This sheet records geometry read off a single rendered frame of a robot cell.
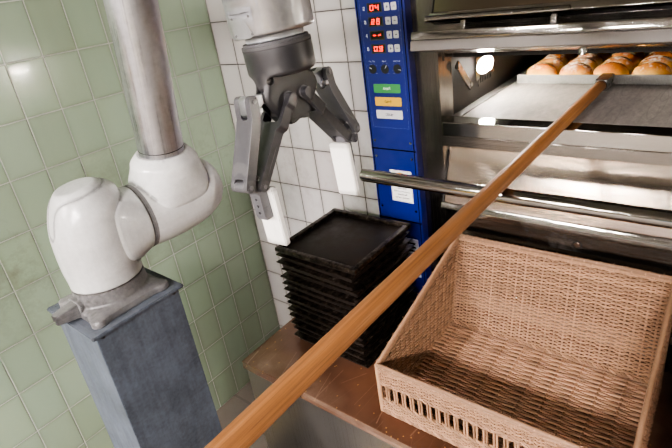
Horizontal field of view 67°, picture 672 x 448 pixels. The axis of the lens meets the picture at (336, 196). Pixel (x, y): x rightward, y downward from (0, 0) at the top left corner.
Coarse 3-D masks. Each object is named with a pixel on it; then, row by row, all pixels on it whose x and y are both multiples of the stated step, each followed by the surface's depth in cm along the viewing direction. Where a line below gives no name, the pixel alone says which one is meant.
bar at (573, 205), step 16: (368, 176) 115; (384, 176) 113; (400, 176) 110; (416, 176) 109; (448, 192) 104; (464, 192) 101; (512, 192) 95; (528, 192) 94; (544, 208) 92; (560, 208) 90; (576, 208) 88; (592, 208) 87; (608, 208) 85; (624, 208) 84; (640, 208) 83; (656, 208) 82; (656, 224) 81
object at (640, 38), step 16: (592, 32) 97; (608, 32) 95; (624, 32) 94; (640, 32) 92; (656, 32) 90; (416, 48) 120; (432, 48) 118; (448, 48) 115; (464, 48) 113; (480, 48) 111; (496, 48) 109; (512, 48) 109; (528, 48) 109; (544, 48) 110; (560, 48) 111; (576, 48) 111; (592, 48) 112
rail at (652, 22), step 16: (416, 32) 120; (432, 32) 117; (448, 32) 115; (464, 32) 112; (480, 32) 110; (496, 32) 108; (512, 32) 106; (528, 32) 104; (544, 32) 102; (560, 32) 100; (576, 32) 99
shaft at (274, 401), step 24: (504, 168) 98; (480, 192) 89; (456, 216) 83; (432, 240) 77; (408, 264) 72; (384, 288) 67; (360, 312) 63; (336, 336) 60; (312, 360) 57; (288, 384) 54; (264, 408) 51; (240, 432) 49
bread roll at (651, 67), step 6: (642, 66) 147; (648, 66) 146; (654, 66) 145; (660, 66) 144; (666, 66) 144; (636, 72) 148; (642, 72) 147; (648, 72) 146; (654, 72) 145; (660, 72) 144; (666, 72) 144
